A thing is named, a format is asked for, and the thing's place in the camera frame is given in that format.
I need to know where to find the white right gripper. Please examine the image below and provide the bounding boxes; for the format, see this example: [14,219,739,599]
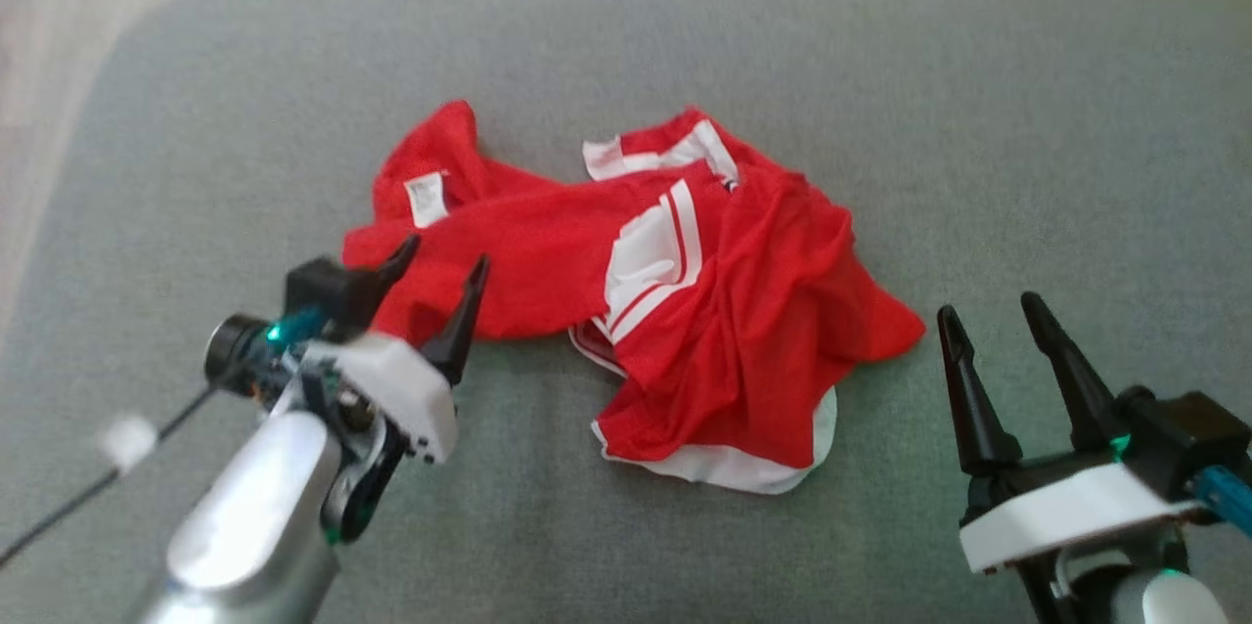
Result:
[937,292,1204,574]

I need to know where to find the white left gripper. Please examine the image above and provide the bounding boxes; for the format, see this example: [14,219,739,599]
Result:
[301,233,490,466]

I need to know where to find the red shirt with white sleeves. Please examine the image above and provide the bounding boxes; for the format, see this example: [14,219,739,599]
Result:
[342,101,744,380]

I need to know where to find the red shorts with white trim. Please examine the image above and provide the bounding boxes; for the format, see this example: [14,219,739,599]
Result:
[570,150,926,495]

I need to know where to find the grey sofa seat cushion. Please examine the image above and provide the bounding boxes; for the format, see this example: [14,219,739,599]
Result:
[0,0,1252,624]

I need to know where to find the blue right camera connector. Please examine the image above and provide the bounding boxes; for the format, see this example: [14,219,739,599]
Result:
[1193,466,1252,539]

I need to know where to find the white cable clip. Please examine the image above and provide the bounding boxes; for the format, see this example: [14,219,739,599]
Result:
[98,414,158,474]

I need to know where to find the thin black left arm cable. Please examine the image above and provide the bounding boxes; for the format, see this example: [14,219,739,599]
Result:
[0,379,221,568]

